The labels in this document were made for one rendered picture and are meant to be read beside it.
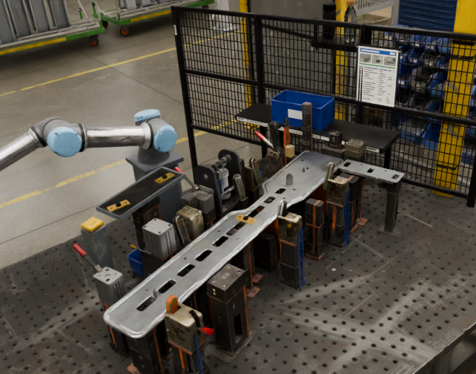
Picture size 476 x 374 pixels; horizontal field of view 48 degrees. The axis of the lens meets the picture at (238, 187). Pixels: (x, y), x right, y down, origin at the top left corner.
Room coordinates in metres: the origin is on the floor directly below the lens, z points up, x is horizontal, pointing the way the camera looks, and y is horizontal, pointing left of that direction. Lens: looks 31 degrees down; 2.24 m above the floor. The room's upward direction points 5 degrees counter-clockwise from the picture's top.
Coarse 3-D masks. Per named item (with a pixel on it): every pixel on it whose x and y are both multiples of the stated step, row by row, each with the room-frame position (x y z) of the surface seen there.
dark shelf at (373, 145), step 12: (252, 108) 2.92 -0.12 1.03; (264, 108) 2.90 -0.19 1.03; (240, 120) 2.81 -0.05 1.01; (252, 120) 2.76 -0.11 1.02; (264, 120) 2.73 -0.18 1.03; (336, 120) 2.65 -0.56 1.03; (300, 132) 2.56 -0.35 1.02; (312, 132) 2.53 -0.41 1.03; (324, 132) 2.52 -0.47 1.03; (348, 132) 2.49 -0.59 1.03; (360, 132) 2.48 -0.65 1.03; (372, 132) 2.47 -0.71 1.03; (384, 132) 2.46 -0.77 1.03; (396, 132) 2.45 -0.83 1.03; (372, 144) 2.34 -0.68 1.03; (384, 144) 2.33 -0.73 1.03
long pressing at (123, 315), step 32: (320, 160) 2.27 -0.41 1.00; (288, 192) 2.00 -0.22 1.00; (224, 224) 1.80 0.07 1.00; (256, 224) 1.78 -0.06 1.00; (192, 256) 1.61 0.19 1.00; (224, 256) 1.59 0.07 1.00; (160, 288) 1.44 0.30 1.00; (192, 288) 1.43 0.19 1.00; (128, 320) 1.30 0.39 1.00; (160, 320) 1.29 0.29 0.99
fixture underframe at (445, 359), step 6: (450, 354) 1.44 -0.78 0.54; (474, 354) 1.69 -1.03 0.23; (438, 360) 1.40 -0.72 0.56; (444, 360) 1.42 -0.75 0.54; (468, 360) 1.66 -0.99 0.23; (474, 360) 1.66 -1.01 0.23; (432, 366) 1.41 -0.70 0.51; (438, 366) 1.40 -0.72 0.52; (444, 366) 1.42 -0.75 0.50; (462, 366) 1.63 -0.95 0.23; (468, 366) 1.63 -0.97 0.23; (474, 366) 1.63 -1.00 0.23; (426, 372) 1.39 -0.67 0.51; (432, 372) 1.41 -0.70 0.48; (438, 372) 1.40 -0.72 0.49; (444, 372) 1.42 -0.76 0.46; (456, 372) 1.60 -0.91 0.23; (462, 372) 1.60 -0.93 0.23; (468, 372) 1.60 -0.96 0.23; (474, 372) 1.61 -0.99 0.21
